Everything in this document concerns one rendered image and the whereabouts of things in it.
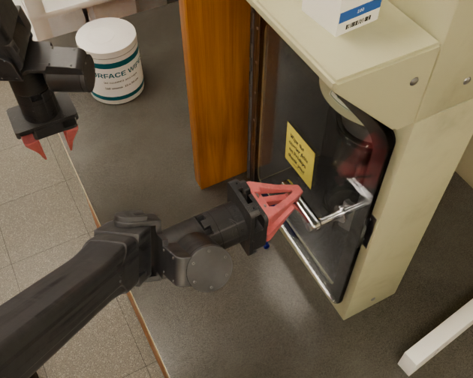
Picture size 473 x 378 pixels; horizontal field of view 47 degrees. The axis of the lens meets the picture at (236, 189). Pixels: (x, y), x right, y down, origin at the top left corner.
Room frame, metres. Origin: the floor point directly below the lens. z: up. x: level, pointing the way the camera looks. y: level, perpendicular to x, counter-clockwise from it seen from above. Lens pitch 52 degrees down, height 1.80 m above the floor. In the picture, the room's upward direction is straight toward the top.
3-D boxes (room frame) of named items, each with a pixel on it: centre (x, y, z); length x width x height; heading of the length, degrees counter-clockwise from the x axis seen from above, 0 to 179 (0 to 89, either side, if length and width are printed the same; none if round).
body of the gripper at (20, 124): (0.65, 0.32, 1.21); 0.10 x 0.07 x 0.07; 118
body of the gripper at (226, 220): (0.41, 0.01, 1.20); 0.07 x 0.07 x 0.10; 29
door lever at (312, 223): (0.45, -0.10, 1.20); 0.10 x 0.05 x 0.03; 27
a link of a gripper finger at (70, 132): (0.65, 0.31, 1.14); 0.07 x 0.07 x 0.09; 28
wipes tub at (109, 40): (0.99, 0.28, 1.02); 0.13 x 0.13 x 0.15
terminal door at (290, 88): (0.53, -0.10, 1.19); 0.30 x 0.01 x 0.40; 27
